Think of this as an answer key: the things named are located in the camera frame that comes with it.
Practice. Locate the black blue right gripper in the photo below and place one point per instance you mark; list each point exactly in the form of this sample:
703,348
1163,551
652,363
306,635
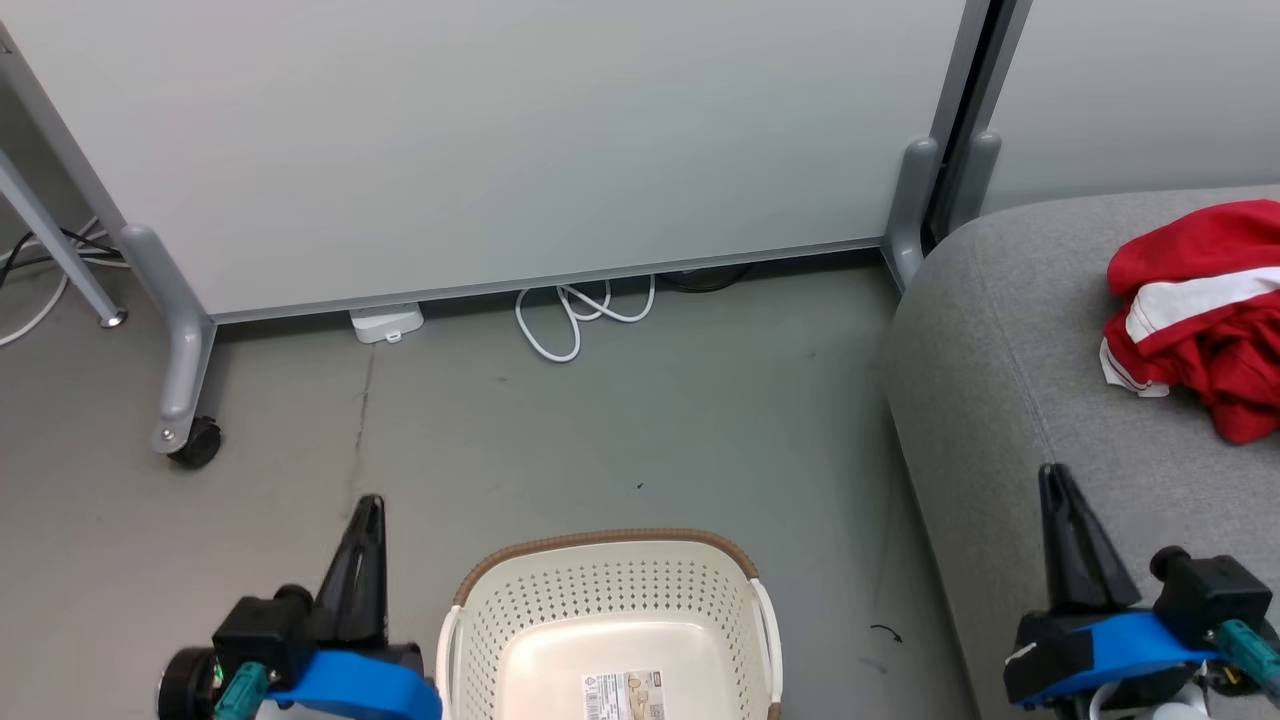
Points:
1100,650

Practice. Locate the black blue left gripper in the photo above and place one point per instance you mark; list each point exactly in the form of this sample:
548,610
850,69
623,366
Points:
350,690

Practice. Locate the red clothing with white stripes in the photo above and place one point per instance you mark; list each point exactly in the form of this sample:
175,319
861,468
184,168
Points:
1220,330

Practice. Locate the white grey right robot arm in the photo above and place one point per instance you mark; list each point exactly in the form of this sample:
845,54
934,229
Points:
1170,712

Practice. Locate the cream perforated laundry basket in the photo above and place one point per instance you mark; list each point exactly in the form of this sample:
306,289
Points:
610,600

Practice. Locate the grey fabric sofa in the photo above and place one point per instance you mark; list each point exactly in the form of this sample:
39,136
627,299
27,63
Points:
1000,400

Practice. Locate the black caster wheel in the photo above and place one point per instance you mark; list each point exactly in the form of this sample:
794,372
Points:
198,445

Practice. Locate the white power adapter box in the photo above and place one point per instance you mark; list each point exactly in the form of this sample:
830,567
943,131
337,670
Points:
387,323

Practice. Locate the long grey partition foot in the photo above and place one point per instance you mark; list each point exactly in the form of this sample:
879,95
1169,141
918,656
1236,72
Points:
185,350

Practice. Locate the short grey partition foot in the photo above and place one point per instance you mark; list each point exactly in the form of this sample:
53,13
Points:
912,210
975,180

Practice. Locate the grey metal table leg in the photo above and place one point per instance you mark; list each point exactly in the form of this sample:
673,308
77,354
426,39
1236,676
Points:
60,240

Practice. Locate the small white partition panel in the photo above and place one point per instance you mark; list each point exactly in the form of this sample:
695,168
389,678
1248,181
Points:
1150,90

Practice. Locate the large white partition panel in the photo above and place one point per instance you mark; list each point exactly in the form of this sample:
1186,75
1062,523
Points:
500,130

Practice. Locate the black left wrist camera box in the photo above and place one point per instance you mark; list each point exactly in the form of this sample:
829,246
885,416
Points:
255,630

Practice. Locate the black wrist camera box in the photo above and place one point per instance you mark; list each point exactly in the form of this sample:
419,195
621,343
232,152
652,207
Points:
1210,595
255,630

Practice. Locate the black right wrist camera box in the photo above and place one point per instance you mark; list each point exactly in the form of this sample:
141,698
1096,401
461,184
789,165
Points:
1210,595

